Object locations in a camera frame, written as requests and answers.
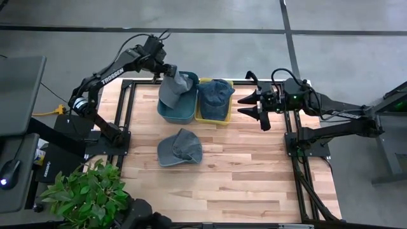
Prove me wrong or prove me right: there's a blue plastic bin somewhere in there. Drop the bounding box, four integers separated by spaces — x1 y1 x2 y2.
157 70 200 125

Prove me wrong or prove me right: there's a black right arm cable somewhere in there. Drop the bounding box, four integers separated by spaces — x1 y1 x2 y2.
271 67 322 121

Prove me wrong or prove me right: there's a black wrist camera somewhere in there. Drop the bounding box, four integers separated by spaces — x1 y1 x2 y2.
146 34 167 54
284 78 307 96

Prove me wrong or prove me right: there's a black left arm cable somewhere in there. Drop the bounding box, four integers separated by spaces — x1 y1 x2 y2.
113 30 172 64

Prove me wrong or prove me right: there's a black equipment case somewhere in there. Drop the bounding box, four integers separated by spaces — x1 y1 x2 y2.
34 114 96 184

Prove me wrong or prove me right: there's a dark blue denim cap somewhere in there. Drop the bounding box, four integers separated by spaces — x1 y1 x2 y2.
197 78 236 108
199 95 230 121

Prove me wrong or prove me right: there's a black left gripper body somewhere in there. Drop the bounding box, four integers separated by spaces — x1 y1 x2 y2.
142 52 169 74

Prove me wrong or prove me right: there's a grey baseball cap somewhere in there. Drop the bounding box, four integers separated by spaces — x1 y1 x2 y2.
156 128 204 168
158 72 194 109

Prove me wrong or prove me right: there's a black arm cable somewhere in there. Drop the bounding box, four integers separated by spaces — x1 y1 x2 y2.
113 30 172 64
271 67 322 121

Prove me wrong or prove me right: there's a yellow power cord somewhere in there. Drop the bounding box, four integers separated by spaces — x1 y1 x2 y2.
31 104 67 117

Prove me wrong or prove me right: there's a grey monitor panel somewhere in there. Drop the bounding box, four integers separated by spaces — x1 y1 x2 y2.
0 56 48 137

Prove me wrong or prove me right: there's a black computer mouse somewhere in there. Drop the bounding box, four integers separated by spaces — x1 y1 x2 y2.
0 158 22 191

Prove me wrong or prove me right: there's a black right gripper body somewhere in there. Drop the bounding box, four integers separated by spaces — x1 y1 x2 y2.
261 87 311 113

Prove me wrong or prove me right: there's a green leafy potted plant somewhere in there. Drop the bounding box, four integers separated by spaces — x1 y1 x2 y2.
39 158 130 229

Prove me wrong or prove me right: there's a yellow plastic bin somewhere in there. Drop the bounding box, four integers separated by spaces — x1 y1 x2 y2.
194 78 235 126

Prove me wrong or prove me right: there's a grey metal stand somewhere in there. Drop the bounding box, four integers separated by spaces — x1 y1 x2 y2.
370 81 407 185

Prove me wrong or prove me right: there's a grey side desk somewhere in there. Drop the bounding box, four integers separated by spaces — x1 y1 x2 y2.
0 132 39 214

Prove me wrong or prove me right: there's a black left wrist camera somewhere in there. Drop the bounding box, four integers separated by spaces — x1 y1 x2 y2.
146 34 167 54

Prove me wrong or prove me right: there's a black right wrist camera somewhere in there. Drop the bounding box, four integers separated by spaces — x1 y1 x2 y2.
284 78 307 96

